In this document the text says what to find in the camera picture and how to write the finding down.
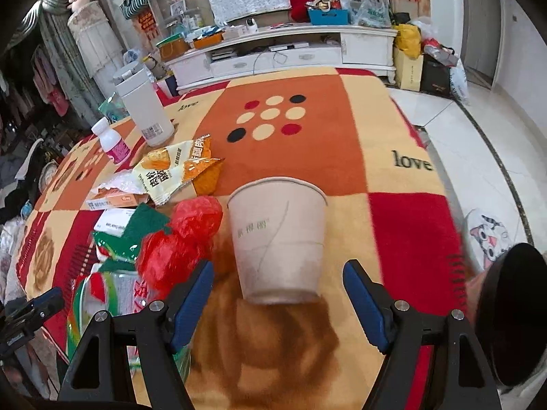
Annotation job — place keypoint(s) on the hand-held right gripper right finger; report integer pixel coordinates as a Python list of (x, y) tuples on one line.
[(363, 303)]

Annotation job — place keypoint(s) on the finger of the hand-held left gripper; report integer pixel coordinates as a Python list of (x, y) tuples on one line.
[(45, 305)]

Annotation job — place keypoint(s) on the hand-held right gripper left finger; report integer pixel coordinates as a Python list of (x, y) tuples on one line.
[(194, 303)]

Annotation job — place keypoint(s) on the beige paper cup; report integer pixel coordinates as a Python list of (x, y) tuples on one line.
[(277, 239)]

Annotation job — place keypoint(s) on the orange white snack packet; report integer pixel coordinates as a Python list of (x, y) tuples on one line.
[(171, 166)]

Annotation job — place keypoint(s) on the clear plastic wrapper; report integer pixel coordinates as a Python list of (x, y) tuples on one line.
[(122, 183)]

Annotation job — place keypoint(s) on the black round bin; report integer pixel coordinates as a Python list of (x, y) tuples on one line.
[(513, 316)]

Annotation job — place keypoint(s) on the red plastic bag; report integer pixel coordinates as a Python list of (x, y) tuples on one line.
[(183, 235)]

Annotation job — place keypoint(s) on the green red plastic packet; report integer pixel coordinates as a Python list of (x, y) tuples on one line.
[(115, 286)]

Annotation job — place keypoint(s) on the small white box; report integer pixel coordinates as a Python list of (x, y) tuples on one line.
[(113, 222)]

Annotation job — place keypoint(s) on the orange white medicine box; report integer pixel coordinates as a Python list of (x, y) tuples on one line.
[(115, 202)]

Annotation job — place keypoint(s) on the white cat slipper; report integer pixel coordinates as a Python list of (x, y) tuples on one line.
[(487, 235)]

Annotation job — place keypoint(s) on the checkered orange red blanket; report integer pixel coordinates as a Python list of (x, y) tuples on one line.
[(299, 145)]

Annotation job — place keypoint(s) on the small white bottle pink label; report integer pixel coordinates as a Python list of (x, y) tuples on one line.
[(113, 143)]

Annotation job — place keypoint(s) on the white thermos bottle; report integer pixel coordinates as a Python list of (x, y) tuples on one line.
[(143, 106)]

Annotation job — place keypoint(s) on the black paper bag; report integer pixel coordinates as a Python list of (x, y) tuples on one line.
[(436, 79)]

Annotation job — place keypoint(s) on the beige carton box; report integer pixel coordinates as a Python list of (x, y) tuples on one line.
[(408, 70)]

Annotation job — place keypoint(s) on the grey green curtain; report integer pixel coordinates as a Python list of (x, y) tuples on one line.
[(64, 64)]

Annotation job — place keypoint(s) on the yellow brown box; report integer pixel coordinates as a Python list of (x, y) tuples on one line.
[(173, 50)]

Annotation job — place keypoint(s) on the white tv cabinet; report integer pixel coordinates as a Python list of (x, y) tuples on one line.
[(299, 53)]

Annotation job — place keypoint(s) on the cream lace covered column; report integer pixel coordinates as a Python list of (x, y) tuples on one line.
[(96, 47)]

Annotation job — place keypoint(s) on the yellow bag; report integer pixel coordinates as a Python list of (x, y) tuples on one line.
[(407, 40)]

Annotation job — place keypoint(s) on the small red hanging decoration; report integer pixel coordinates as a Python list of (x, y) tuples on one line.
[(146, 21)]

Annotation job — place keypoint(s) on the blue basket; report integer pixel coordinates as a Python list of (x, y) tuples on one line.
[(329, 17)]

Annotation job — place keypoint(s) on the white plastic bag green print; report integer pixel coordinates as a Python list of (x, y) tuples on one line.
[(374, 10)]

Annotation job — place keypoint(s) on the striped tote bag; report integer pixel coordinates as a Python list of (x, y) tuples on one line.
[(134, 2)]

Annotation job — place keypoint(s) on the white security camera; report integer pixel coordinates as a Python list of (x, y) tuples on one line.
[(252, 25)]

